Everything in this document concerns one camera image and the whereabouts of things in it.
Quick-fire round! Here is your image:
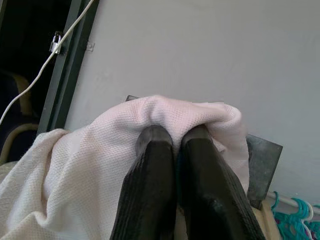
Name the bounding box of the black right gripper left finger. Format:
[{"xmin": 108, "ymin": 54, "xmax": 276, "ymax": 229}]
[{"xmin": 110, "ymin": 124, "xmax": 178, "ymax": 240}]

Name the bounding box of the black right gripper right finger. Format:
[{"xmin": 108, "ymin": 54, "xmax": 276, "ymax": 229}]
[{"xmin": 176, "ymin": 124, "xmax": 266, "ymax": 240}]

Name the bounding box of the white knitted cloth garment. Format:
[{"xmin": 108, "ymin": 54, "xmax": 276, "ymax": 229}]
[{"xmin": 0, "ymin": 94, "xmax": 251, "ymax": 240}]

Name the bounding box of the teal plastic clothes hanger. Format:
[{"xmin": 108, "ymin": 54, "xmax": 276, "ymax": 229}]
[{"xmin": 271, "ymin": 191, "xmax": 320, "ymax": 240}]

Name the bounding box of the grey metal plate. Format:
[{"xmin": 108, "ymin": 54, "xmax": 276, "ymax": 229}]
[{"xmin": 125, "ymin": 94, "xmax": 284, "ymax": 210}]

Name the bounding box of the beige wooden board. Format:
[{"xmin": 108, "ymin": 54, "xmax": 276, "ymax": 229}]
[{"xmin": 252, "ymin": 201, "xmax": 282, "ymax": 240}]

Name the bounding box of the silver padlock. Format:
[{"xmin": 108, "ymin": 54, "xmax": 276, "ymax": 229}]
[{"xmin": 49, "ymin": 31, "xmax": 63, "ymax": 55}]

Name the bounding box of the dark green door frame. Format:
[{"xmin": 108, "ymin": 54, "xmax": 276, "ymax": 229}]
[{"xmin": 38, "ymin": 0, "xmax": 101, "ymax": 133}]

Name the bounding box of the beige chair frame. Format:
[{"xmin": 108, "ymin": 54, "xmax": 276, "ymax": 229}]
[{"xmin": 0, "ymin": 72, "xmax": 40, "ymax": 165}]

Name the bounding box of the clear wall hook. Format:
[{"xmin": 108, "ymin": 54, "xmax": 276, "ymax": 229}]
[{"xmin": 83, "ymin": 41, "xmax": 96, "ymax": 53}]

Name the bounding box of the white cable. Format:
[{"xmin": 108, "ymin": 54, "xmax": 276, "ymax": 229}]
[{"xmin": 0, "ymin": 0, "xmax": 95, "ymax": 125}]

